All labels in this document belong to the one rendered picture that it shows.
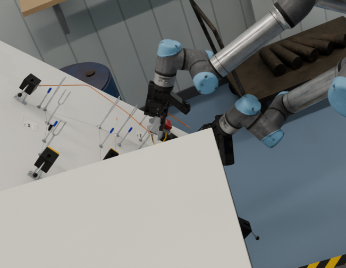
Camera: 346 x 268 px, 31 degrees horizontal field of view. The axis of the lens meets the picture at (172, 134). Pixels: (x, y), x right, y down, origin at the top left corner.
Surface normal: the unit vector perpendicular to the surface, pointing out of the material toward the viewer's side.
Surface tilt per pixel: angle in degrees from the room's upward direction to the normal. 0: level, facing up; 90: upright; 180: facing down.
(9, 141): 50
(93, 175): 0
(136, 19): 90
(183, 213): 0
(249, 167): 0
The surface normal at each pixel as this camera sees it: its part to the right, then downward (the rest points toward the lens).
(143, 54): 0.28, 0.51
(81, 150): 0.55, -0.72
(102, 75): -0.28, -0.77
